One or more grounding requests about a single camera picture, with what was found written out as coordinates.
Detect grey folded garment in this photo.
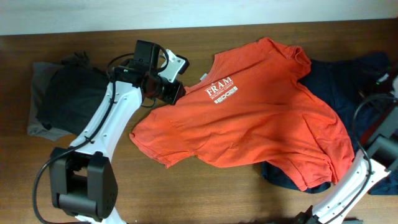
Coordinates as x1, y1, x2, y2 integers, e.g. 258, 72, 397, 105
27, 62, 70, 141

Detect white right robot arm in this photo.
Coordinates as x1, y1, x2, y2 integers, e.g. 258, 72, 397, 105
293, 106, 397, 224

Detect black folded garment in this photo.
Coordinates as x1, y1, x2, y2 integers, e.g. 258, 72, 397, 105
35, 52, 109, 135

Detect navy blue garment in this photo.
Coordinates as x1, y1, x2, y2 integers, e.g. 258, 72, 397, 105
261, 51, 398, 196

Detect orange printed t-shirt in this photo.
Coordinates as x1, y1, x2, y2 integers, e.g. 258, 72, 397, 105
130, 38, 354, 191

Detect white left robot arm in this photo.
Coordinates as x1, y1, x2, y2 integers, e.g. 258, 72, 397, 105
46, 40, 189, 223

